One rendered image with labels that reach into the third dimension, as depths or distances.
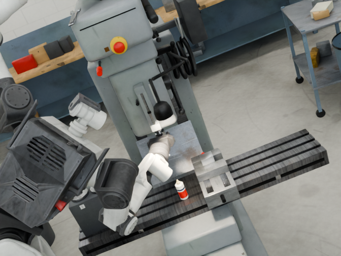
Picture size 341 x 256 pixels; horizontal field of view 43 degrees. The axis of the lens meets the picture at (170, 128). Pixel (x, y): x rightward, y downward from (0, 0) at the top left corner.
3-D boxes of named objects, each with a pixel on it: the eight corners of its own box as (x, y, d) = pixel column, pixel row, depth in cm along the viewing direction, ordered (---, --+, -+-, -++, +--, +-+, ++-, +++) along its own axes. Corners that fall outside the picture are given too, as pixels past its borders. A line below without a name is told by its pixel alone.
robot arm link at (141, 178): (153, 152, 175) (134, 179, 171) (169, 165, 178) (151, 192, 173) (147, 152, 181) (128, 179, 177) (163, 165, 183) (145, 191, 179)
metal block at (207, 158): (216, 166, 206) (212, 156, 204) (204, 170, 207) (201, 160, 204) (214, 160, 211) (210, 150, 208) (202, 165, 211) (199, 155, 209)
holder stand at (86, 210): (128, 219, 209) (111, 187, 200) (85, 236, 209) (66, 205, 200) (125, 204, 220) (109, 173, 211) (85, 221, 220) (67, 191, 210)
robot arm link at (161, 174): (157, 143, 182) (154, 158, 173) (176, 158, 185) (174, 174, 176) (139, 159, 187) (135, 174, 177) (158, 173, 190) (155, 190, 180)
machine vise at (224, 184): (240, 197, 194) (234, 178, 189) (209, 209, 195) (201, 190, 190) (222, 158, 225) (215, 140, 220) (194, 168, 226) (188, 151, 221)
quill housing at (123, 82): (180, 123, 187) (154, 56, 172) (136, 141, 187) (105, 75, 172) (173, 106, 204) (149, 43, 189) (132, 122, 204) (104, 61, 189)
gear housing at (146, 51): (160, 57, 169) (150, 33, 164) (101, 80, 169) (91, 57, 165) (150, 35, 199) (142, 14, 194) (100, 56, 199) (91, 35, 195)
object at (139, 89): (161, 128, 182) (143, 85, 172) (152, 132, 182) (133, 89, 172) (160, 124, 185) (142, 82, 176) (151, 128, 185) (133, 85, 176)
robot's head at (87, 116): (94, 137, 148) (108, 116, 147) (68, 124, 143) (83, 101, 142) (90, 131, 154) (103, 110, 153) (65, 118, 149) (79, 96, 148)
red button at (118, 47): (127, 51, 151) (122, 40, 149) (116, 55, 151) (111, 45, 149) (126, 49, 154) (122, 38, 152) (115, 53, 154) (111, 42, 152)
